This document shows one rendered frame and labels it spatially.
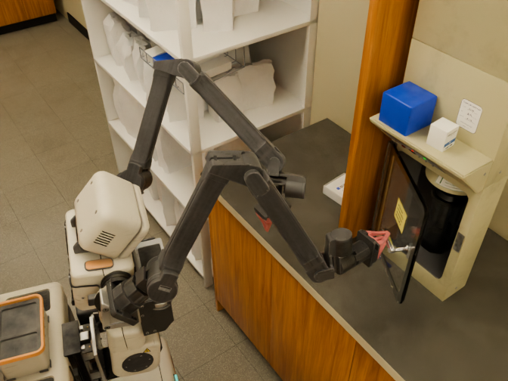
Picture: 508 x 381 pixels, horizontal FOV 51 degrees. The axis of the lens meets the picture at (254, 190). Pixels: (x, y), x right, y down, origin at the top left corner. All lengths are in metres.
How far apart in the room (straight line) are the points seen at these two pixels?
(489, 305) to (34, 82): 4.15
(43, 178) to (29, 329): 2.17
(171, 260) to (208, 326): 1.50
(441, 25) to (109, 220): 0.96
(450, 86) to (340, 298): 0.74
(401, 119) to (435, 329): 0.67
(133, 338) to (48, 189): 2.16
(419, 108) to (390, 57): 0.19
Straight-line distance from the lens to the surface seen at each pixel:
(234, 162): 1.24
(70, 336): 1.94
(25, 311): 1.92
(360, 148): 1.67
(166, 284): 1.39
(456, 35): 1.42
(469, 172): 1.40
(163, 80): 1.67
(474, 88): 1.42
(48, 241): 3.45
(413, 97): 1.46
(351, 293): 1.79
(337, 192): 2.07
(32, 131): 4.43
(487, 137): 1.45
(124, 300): 1.44
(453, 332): 1.78
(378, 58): 1.52
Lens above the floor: 2.33
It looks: 41 degrees down
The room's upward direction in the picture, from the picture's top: straight up
